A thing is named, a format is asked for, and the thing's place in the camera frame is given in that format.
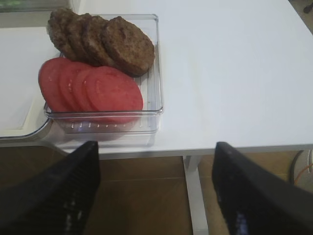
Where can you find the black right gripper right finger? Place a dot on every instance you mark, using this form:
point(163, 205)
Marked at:
point(254, 201)

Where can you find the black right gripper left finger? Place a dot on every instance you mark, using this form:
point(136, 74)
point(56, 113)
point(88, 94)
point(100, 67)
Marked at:
point(57, 201)

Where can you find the red tomato slice front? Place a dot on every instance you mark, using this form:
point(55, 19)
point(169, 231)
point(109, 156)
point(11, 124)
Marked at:
point(109, 89)

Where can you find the red tomato slice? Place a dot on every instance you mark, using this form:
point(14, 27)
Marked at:
point(109, 89)
point(48, 79)
point(68, 74)
point(80, 93)

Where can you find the clear plastic patty tomato container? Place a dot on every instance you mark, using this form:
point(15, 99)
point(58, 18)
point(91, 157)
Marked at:
point(145, 121)

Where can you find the red tomato slice rear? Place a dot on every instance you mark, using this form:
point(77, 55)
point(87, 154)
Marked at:
point(48, 79)

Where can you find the white metal serving tray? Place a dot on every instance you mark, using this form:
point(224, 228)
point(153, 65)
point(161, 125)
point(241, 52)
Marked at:
point(23, 50)

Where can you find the brown burger patty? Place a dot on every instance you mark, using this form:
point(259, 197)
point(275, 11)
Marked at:
point(130, 48)
point(57, 31)
point(91, 38)
point(75, 30)

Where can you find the brown burger patty front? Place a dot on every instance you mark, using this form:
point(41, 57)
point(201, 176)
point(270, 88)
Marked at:
point(130, 48)

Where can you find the brown burger patty rear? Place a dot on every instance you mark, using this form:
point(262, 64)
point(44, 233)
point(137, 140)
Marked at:
point(57, 31)

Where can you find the white table leg frame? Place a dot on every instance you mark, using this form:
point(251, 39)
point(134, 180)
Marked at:
point(195, 195)

